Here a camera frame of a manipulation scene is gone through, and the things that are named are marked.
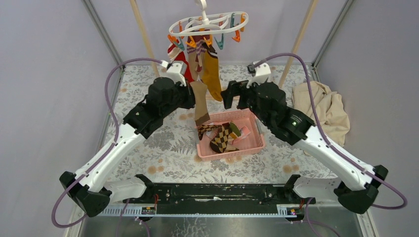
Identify pink basket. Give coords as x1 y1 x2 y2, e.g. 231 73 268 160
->
196 109 266 161

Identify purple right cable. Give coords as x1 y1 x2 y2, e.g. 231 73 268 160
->
249 53 408 210

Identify red sock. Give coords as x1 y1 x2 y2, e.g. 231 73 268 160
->
167 43 194 82

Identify wooden rack frame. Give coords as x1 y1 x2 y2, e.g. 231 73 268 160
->
129 0 318 87

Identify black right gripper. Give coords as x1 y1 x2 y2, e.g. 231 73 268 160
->
219 76 271 126

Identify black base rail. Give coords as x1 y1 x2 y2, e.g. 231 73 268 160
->
123 183 316 215

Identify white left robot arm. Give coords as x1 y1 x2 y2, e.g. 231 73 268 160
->
59 77 195 217

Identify white round clip hanger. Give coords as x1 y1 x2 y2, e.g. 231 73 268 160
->
168 0 249 37

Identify brown yellow argyle sock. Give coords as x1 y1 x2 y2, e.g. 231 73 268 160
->
197 122 241 154

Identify pink patterned sock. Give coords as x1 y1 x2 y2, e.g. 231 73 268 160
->
205 123 251 145

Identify purple cable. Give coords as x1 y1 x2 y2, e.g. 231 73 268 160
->
51 58 165 229
249 53 408 210

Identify tan ribbed sock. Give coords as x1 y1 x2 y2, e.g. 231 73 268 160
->
190 81 210 126

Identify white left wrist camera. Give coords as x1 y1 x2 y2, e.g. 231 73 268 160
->
160 60 187 86

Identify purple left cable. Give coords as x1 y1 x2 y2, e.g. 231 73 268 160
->
51 58 165 229

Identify mustard yellow sock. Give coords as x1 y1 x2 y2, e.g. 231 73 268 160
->
201 43 223 102

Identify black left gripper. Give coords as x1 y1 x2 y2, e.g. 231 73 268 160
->
160 78 201 119

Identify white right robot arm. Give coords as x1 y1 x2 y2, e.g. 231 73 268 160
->
221 80 388 214

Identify beige cloth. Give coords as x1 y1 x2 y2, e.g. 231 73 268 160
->
292 81 350 147

